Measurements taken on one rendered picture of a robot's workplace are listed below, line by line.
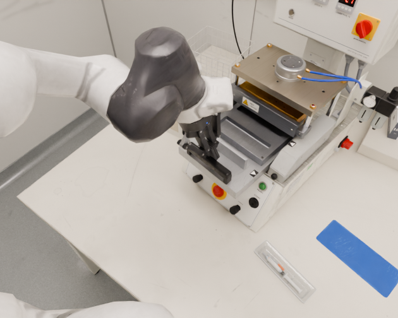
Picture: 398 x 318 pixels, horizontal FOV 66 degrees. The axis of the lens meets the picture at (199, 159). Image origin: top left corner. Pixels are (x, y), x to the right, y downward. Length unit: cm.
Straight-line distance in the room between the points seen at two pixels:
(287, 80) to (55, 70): 60
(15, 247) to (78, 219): 100
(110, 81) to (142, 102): 7
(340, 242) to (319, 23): 64
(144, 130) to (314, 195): 75
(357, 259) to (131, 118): 79
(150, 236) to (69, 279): 92
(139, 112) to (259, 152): 45
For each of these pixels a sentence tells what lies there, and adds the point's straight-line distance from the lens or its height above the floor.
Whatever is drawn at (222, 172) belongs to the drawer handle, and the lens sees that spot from 77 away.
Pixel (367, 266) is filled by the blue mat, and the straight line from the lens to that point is 105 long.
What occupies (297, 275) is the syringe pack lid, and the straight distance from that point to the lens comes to 94.
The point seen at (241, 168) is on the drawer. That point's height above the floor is 97.
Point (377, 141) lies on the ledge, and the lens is 130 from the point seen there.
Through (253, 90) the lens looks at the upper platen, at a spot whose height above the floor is 106.
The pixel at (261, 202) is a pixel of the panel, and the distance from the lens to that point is 92.
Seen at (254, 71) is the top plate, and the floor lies 111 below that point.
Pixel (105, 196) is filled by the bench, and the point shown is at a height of 75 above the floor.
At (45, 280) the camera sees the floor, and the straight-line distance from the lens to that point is 188.
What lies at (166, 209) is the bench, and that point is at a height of 75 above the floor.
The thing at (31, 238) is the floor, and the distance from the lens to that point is 202.
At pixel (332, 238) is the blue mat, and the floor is 75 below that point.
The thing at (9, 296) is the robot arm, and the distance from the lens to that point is 37.
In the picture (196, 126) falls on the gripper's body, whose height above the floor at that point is 119.
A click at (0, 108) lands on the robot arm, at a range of 35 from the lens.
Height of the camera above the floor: 163
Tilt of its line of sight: 51 degrees down
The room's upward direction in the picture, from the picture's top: straight up
